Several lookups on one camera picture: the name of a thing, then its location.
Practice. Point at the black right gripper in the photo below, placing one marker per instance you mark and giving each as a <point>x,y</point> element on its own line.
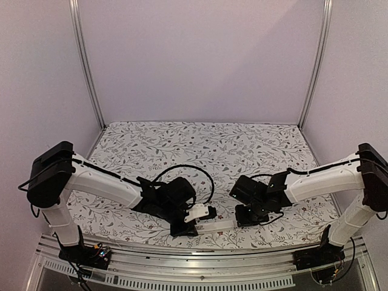
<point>241,220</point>

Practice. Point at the right aluminium frame post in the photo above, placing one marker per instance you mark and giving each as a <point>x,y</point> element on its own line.
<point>319,57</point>

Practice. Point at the floral patterned table mat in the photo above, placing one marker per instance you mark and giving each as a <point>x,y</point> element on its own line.
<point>211,156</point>

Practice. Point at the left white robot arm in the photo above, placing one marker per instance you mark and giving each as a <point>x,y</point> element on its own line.
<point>59,171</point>

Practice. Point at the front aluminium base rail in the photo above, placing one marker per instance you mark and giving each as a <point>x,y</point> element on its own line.
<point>136,266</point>

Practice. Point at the left aluminium frame post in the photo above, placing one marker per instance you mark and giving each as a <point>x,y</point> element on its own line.
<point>85,64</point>

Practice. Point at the white remote control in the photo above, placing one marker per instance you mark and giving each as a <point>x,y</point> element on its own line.
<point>218,226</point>

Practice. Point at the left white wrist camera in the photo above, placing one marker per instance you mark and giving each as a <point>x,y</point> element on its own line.
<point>200,211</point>

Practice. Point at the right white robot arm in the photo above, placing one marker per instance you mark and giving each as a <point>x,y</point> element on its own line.
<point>365,170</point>

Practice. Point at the aluminium frame post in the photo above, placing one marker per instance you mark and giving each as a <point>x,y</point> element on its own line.
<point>85,64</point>
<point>319,57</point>

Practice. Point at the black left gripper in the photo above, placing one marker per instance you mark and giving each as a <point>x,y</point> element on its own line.
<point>184,231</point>

